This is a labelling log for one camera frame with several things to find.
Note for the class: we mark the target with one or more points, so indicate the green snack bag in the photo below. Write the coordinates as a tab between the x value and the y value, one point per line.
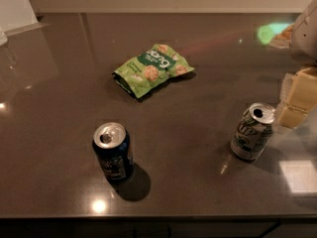
139	75

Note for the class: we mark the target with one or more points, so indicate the dark blue pepsi can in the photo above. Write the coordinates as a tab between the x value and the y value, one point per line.
111	143

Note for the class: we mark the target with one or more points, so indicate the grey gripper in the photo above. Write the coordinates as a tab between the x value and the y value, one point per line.
305	39

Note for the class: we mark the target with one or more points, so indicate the white object at left edge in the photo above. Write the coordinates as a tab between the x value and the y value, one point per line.
3	38

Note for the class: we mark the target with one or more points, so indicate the green white 7up can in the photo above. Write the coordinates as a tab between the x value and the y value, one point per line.
253	131

